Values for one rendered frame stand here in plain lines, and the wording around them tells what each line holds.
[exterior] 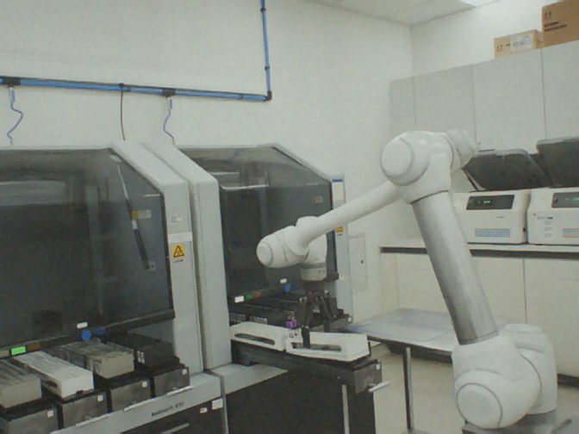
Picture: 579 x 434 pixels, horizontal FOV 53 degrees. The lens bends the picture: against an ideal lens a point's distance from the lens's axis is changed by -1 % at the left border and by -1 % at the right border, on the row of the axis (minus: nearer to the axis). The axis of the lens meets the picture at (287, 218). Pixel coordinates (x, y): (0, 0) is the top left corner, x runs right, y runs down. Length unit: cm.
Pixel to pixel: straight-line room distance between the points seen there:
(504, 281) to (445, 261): 272
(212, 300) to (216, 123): 166
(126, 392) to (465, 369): 104
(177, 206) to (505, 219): 257
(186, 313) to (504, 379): 114
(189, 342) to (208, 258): 31
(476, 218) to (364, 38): 166
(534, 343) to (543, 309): 247
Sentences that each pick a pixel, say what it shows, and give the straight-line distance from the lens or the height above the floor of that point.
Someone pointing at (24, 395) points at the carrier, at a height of 84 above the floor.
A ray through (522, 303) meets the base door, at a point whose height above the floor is 52.
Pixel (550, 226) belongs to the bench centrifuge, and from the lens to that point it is 402.
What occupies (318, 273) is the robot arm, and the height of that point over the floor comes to 110.
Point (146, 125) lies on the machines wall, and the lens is 336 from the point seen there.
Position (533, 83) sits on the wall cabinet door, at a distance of 437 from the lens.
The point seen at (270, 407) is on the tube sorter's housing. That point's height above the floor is 55.
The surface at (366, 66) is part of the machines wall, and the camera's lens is 476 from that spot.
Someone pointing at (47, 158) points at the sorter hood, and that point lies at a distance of 218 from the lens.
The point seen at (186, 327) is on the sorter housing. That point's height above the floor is 92.
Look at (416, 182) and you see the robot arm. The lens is 148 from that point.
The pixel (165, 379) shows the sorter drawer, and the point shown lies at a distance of 203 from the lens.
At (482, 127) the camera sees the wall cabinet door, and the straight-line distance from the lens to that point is 452.
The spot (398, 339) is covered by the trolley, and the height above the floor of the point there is 82.
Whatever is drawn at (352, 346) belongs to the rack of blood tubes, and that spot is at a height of 87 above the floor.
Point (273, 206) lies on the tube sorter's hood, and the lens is 236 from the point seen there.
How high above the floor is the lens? 139
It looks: 3 degrees down
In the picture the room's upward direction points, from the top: 4 degrees counter-clockwise
